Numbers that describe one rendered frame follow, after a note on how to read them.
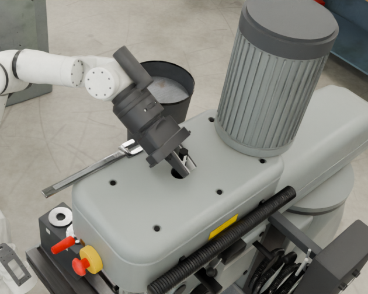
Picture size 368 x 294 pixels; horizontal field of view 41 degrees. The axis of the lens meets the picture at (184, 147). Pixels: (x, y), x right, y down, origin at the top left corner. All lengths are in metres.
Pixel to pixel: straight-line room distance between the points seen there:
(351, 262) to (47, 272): 1.20
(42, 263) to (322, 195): 1.10
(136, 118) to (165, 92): 2.50
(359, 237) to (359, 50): 3.95
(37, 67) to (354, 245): 0.85
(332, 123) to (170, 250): 0.76
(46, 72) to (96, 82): 0.13
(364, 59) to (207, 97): 1.59
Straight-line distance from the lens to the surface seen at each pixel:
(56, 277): 2.04
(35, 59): 1.12
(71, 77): 1.08
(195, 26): 5.29
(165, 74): 3.66
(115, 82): 1.01
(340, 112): 1.62
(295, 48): 0.99
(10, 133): 3.93
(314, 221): 1.64
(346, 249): 1.30
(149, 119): 1.02
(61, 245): 1.18
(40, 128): 3.95
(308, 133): 1.49
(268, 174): 1.15
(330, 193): 1.64
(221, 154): 1.15
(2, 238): 1.34
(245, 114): 1.10
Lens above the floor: 2.69
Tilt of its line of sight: 44 degrees down
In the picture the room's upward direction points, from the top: 11 degrees clockwise
